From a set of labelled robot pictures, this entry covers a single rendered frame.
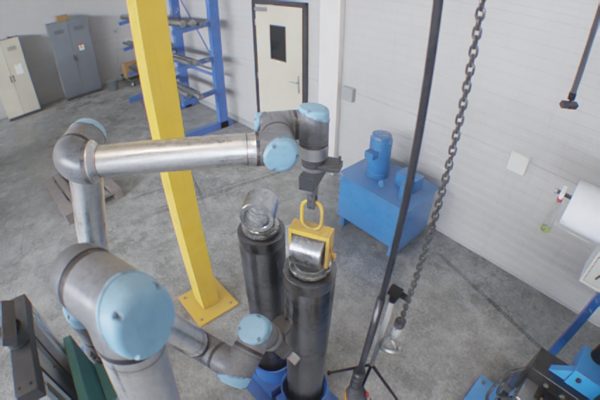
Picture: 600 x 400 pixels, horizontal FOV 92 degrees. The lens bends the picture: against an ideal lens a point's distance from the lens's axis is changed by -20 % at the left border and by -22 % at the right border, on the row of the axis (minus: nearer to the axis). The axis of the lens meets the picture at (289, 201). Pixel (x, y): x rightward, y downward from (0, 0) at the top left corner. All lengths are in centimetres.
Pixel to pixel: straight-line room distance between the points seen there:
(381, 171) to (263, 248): 217
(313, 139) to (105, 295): 74
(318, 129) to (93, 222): 77
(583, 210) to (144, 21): 242
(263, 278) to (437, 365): 178
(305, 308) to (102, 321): 106
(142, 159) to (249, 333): 54
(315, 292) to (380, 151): 221
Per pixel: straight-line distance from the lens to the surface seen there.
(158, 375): 62
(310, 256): 128
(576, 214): 208
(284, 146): 87
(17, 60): 947
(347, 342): 296
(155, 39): 201
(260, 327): 100
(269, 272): 165
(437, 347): 310
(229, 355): 103
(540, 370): 193
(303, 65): 458
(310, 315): 149
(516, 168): 335
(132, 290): 49
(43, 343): 125
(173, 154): 89
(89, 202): 119
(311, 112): 101
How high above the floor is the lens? 251
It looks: 36 degrees down
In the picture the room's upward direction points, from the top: 1 degrees counter-clockwise
